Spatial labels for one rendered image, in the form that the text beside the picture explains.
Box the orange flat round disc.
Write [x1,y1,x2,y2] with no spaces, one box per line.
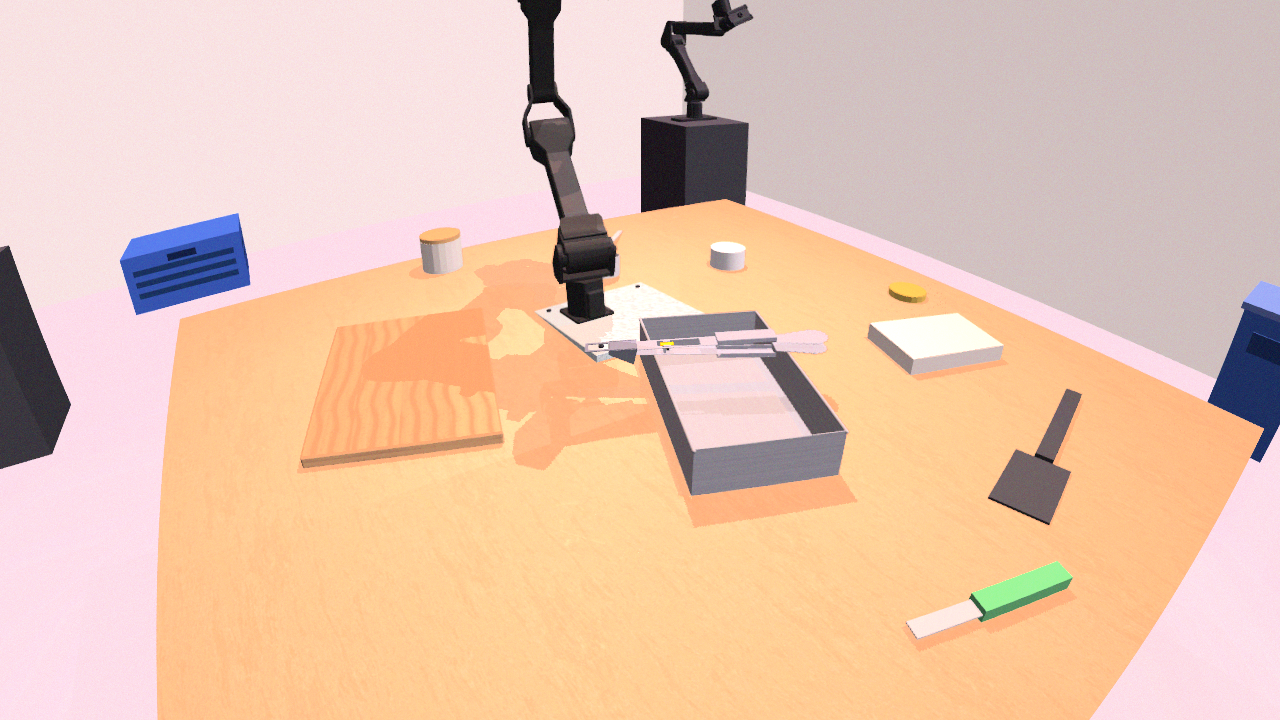
[888,282,925,304]

